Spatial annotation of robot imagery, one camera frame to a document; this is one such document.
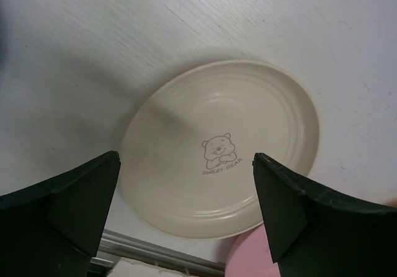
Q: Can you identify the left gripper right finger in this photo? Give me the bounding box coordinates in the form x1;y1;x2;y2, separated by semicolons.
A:
252;153;396;276

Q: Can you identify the pink plate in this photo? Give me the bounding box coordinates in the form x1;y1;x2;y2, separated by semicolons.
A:
225;224;280;277

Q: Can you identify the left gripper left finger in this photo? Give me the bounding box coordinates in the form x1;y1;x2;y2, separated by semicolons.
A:
1;151;120;276

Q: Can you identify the cream plate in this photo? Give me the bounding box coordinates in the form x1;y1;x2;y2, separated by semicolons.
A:
119;60;319;240

